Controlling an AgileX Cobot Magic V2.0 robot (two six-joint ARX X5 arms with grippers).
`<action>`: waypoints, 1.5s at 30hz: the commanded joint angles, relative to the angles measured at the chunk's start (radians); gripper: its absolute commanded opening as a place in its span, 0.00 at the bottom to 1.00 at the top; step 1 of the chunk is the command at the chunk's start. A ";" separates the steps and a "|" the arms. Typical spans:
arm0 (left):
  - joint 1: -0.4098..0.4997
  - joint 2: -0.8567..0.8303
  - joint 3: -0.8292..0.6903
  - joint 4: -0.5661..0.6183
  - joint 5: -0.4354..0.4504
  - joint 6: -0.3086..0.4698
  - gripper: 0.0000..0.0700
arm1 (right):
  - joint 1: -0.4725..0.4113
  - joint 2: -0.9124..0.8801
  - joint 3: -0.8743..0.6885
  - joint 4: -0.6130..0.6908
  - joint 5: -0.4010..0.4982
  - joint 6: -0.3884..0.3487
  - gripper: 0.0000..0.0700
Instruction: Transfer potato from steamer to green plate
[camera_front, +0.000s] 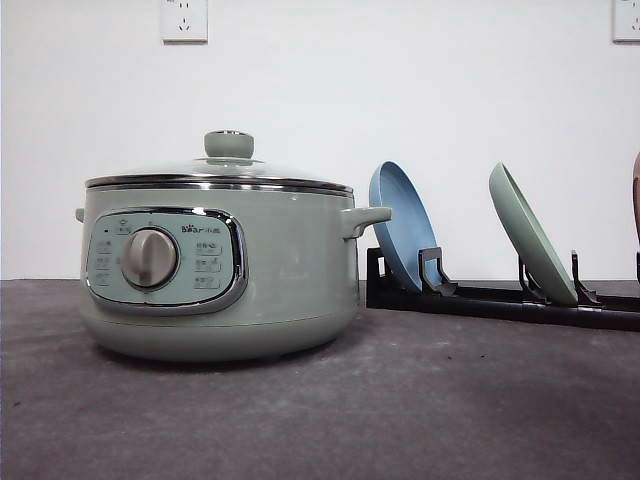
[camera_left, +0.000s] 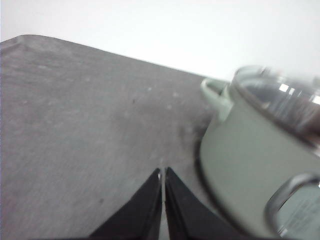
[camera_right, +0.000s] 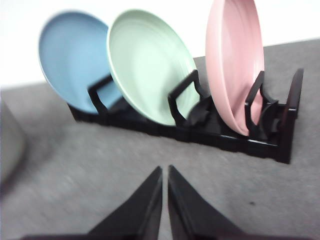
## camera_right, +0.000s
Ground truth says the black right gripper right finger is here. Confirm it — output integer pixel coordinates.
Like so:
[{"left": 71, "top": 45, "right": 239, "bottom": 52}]
[{"left": 167, "top": 165, "right": 262, "bottom": 240}]

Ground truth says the green plate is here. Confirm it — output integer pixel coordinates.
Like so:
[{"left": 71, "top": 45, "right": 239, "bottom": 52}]
[{"left": 107, "top": 9, "right": 199, "bottom": 126}]

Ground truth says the black plate rack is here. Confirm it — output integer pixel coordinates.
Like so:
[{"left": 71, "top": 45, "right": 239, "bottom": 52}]
[{"left": 68, "top": 68, "right": 304, "bottom": 163}]

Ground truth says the green electric steamer pot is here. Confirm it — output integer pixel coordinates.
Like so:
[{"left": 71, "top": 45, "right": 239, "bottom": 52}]
[{"left": 0, "top": 100, "right": 26, "bottom": 191}]

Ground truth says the blue plate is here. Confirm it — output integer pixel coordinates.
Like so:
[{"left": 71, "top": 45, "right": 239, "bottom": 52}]
[{"left": 38, "top": 10, "right": 121, "bottom": 115}]

